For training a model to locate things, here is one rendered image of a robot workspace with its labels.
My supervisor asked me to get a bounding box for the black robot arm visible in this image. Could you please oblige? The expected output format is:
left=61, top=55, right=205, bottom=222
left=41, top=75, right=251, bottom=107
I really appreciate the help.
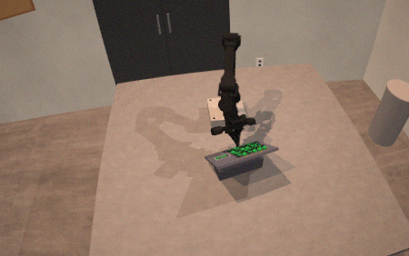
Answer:
left=217, top=33, right=247, bottom=130

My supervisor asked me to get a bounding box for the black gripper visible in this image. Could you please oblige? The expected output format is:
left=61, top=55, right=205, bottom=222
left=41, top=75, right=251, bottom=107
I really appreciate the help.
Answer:
left=211, top=109, right=256, bottom=146

